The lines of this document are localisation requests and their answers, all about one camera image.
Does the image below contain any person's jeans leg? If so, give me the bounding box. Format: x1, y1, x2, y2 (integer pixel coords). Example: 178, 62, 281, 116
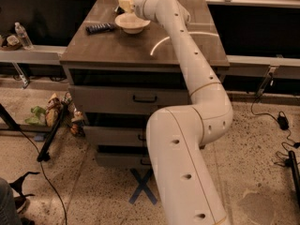
0, 178, 22, 225

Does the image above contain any small figurine on floor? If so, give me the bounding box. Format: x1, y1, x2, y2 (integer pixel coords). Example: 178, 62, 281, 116
70, 110, 85, 137

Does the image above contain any dark blue snack bar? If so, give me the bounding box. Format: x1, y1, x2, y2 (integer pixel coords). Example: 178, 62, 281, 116
85, 22, 115, 35

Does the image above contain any top grey drawer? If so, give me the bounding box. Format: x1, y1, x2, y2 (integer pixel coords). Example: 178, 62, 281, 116
69, 85, 190, 114

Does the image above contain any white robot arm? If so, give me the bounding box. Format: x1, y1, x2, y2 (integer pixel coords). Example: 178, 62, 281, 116
118, 0, 233, 225

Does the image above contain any black tripod leg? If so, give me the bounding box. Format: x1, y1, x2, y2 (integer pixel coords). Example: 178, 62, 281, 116
37, 104, 68, 162

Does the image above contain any white paper bowl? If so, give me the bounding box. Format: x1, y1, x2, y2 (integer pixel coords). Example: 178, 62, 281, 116
114, 13, 150, 35

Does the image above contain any green snack bag on floor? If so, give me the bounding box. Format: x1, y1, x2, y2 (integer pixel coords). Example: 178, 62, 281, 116
25, 106, 46, 126

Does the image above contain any middle grey drawer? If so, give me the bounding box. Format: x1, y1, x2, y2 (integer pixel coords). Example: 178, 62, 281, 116
83, 127, 146, 147

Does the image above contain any blue tape cross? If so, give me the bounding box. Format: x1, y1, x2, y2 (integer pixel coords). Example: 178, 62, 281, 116
128, 169, 158, 205

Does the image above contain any black cable on floor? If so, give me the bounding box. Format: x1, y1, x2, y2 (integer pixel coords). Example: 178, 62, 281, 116
18, 128, 68, 225

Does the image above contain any grey drawer cabinet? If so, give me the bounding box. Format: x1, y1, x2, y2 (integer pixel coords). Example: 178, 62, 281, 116
61, 0, 227, 159

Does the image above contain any bottom grey drawer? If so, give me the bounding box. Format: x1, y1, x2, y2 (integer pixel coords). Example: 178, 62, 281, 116
96, 153, 151, 169

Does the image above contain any brown snack bag on floor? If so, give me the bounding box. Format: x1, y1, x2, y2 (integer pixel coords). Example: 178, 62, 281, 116
45, 94, 62, 127

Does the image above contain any round bowl on shelf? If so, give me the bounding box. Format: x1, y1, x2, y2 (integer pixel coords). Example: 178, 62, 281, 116
0, 35, 22, 51

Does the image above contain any black power adapter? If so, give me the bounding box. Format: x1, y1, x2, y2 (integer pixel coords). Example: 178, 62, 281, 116
277, 112, 289, 130

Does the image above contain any small water bottle on shelf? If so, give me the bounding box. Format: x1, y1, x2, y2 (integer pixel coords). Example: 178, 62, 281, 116
15, 22, 34, 50

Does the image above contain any grey drawer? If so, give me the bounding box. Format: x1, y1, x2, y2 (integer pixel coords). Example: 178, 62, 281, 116
83, 127, 146, 147
69, 85, 190, 114
96, 153, 151, 169

